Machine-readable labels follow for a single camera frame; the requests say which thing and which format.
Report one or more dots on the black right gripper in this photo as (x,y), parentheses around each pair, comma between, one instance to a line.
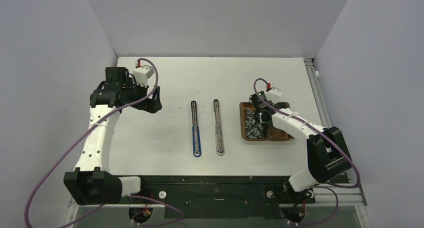
(273,103)

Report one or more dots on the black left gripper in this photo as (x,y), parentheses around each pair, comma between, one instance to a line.
(151,105)

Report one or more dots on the brown wooden tray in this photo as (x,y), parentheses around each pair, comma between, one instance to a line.
(272,134)

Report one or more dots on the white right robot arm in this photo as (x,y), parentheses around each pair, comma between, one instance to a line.
(326,149)

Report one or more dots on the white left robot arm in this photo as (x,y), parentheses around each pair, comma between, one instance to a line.
(91,183)

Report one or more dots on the pile of grey staples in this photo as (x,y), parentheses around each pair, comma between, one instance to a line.
(254,127)

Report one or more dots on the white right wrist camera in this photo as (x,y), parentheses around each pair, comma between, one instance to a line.
(273,94)

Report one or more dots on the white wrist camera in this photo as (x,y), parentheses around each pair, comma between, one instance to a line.
(273,94)
(142,75)

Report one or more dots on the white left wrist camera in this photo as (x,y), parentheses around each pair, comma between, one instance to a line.
(142,75)

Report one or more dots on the aluminium rail frame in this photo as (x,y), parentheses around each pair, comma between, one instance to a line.
(161,144)

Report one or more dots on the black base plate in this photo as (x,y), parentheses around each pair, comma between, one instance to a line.
(202,197)

